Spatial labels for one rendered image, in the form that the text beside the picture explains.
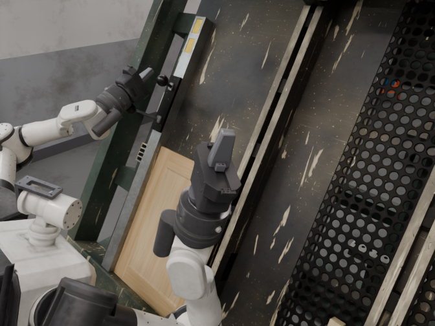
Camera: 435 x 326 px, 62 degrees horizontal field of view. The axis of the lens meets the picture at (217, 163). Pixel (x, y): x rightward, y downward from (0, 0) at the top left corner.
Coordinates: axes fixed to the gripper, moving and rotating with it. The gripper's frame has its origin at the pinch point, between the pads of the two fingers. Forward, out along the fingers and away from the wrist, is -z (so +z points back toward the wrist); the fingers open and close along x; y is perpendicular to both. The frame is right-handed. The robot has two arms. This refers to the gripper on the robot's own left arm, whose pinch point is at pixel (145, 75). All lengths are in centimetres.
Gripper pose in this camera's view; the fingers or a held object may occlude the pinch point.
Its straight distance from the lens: 125.6
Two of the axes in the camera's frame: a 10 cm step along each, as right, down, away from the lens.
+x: 2.9, 6.5, 7.0
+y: 7.2, 3.3, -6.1
